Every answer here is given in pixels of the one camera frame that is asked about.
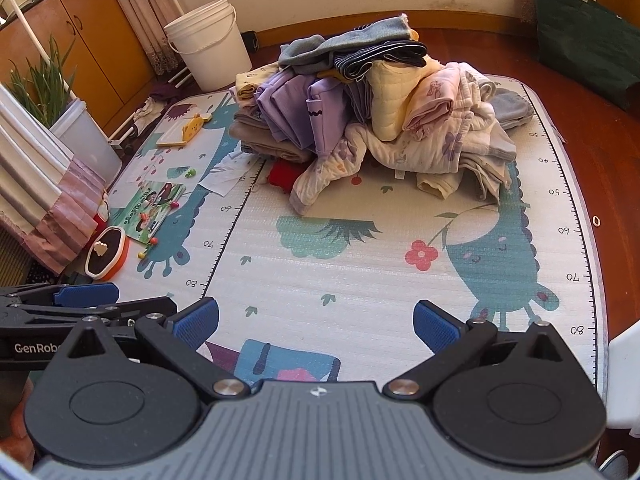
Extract purple cloth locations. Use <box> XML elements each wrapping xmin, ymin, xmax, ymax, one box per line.
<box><xmin>150</xmin><ymin>82</ymin><xmax>182</xmax><ymax>104</ymax></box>

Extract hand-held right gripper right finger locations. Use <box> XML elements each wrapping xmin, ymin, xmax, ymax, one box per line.
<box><xmin>382</xmin><ymin>299</ymin><xmax>568</xmax><ymax>400</ymax></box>

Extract brown toy with white rim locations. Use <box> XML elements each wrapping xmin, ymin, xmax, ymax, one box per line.
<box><xmin>84</xmin><ymin>226</ymin><xmax>131</xmax><ymax>281</ymax></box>

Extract pink pleated cloth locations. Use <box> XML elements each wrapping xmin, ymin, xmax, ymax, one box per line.
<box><xmin>0</xmin><ymin>85</ymin><xmax>108</xmax><ymax>276</ymax></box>

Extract white crumpled cloth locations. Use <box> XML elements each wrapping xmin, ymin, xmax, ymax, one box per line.
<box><xmin>131</xmin><ymin>100</ymin><xmax>166</xmax><ymax>124</ymax></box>

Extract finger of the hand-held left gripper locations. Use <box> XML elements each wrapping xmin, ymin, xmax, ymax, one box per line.
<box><xmin>85</xmin><ymin>297</ymin><xmax>178</xmax><ymax>328</ymax></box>
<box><xmin>0</xmin><ymin>282</ymin><xmax>121</xmax><ymax>311</ymax></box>

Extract white object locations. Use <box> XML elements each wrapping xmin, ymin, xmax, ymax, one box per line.
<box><xmin>606</xmin><ymin>319</ymin><xmax>640</xmax><ymax>431</ymax></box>

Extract white plastic bucket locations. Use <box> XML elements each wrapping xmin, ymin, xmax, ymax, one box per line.
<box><xmin>164</xmin><ymin>0</ymin><xmax>252</xmax><ymax>92</ymax></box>

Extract white drying rack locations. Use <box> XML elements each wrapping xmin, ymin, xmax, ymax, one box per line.
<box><xmin>107</xmin><ymin>0</ymin><xmax>195</xmax><ymax>155</ymax></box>

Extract green leafy plant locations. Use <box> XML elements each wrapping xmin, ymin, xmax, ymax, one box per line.
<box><xmin>7</xmin><ymin>35</ymin><xmax>78</xmax><ymax>129</ymax></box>

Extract white paper sheets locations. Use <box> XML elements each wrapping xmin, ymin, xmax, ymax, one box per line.
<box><xmin>200</xmin><ymin>152</ymin><xmax>261</xmax><ymax>196</ymax></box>

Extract dark green bag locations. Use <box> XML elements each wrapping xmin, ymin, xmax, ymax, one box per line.
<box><xmin>532</xmin><ymin>0</ymin><xmax>640</xmax><ymax>113</ymax></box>

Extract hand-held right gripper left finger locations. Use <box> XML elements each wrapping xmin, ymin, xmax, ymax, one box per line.
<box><xmin>65</xmin><ymin>296</ymin><xmax>252</xmax><ymax>400</ymax></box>

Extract cartoon dinosaur play mat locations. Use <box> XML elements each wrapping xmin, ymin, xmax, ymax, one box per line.
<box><xmin>65</xmin><ymin>74</ymin><xmax>611</xmax><ymax>411</ymax></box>

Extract orange wooden cabinet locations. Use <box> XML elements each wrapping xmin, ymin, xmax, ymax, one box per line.
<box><xmin>0</xmin><ymin>0</ymin><xmax>156</xmax><ymax>136</ymax></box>

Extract green picture book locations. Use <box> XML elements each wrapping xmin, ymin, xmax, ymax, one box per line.
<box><xmin>111</xmin><ymin>181</ymin><xmax>187</xmax><ymax>241</ymax></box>

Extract pile of clothes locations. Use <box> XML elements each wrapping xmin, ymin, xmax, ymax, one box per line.
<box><xmin>229</xmin><ymin>12</ymin><xmax>535</xmax><ymax>216</ymax></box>

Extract yellow bear toy tray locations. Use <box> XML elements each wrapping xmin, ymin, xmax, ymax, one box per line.
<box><xmin>156</xmin><ymin>114</ymin><xmax>213</xmax><ymax>149</ymax></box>

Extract white planter box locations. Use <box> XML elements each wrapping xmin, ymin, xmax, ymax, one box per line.
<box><xmin>50</xmin><ymin>99</ymin><xmax>123</xmax><ymax>186</ymax></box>

